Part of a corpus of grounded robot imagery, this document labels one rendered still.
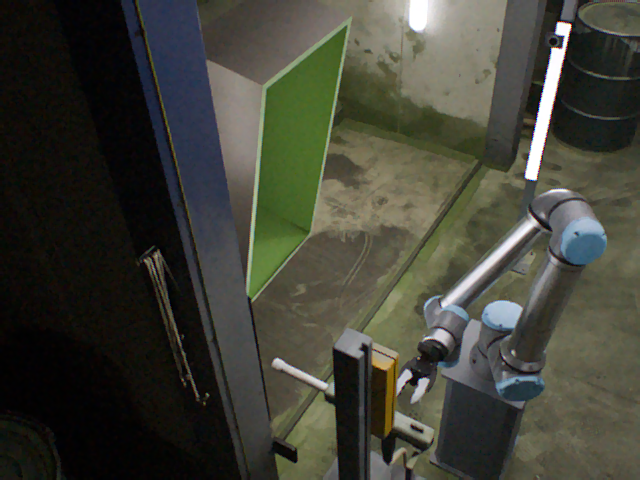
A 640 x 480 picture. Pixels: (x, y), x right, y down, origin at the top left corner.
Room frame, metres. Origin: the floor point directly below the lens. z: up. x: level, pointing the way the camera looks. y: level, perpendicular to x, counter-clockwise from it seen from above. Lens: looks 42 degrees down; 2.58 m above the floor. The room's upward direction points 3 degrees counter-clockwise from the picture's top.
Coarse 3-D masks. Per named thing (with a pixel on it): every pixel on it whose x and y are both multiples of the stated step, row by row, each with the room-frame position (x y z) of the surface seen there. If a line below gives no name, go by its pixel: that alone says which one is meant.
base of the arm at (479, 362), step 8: (472, 352) 1.45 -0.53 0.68; (480, 352) 1.41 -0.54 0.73; (472, 360) 1.43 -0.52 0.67; (480, 360) 1.40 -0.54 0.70; (488, 360) 1.39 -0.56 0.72; (472, 368) 1.41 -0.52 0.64; (480, 368) 1.39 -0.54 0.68; (488, 368) 1.37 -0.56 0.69; (480, 376) 1.37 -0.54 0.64; (488, 376) 1.36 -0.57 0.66
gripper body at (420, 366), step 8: (432, 344) 1.16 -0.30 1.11; (440, 352) 1.15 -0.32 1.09; (416, 360) 1.11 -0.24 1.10; (424, 360) 1.11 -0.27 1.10; (432, 360) 1.11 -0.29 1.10; (440, 360) 1.15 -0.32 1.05; (416, 368) 1.09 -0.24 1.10; (424, 368) 1.09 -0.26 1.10; (432, 368) 1.08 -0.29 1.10; (416, 376) 1.08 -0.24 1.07; (424, 376) 1.07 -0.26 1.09; (416, 384) 1.08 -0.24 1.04
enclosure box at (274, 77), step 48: (288, 0) 2.35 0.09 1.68; (240, 48) 1.99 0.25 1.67; (288, 48) 2.02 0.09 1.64; (336, 48) 2.34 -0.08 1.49; (240, 96) 1.84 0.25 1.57; (288, 96) 2.47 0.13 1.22; (336, 96) 2.33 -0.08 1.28; (240, 144) 1.86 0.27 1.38; (288, 144) 2.48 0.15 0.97; (240, 192) 1.87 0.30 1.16; (288, 192) 2.49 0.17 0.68; (240, 240) 1.89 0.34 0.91; (288, 240) 2.36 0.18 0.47
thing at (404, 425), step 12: (276, 360) 1.11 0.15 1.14; (288, 372) 1.07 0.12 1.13; (300, 372) 1.07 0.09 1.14; (312, 384) 1.03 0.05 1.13; (324, 384) 1.02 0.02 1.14; (396, 420) 0.90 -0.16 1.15; (408, 420) 0.89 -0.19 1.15; (396, 432) 0.87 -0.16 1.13; (408, 432) 0.86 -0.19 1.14; (432, 432) 0.86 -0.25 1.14; (384, 444) 0.90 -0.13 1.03; (420, 444) 0.84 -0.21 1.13; (384, 456) 0.90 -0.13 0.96
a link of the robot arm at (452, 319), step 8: (440, 312) 1.29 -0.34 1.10; (448, 312) 1.28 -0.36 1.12; (456, 312) 1.28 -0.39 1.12; (464, 312) 1.28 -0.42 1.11; (440, 320) 1.25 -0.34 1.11; (448, 320) 1.24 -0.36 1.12; (456, 320) 1.25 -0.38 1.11; (464, 320) 1.26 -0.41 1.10; (440, 328) 1.22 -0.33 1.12; (448, 328) 1.22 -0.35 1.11; (456, 328) 1.22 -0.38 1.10; (464, 328) 1.25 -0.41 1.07; (456, 336) 1.20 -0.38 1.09; (456, 344) 1.22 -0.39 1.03
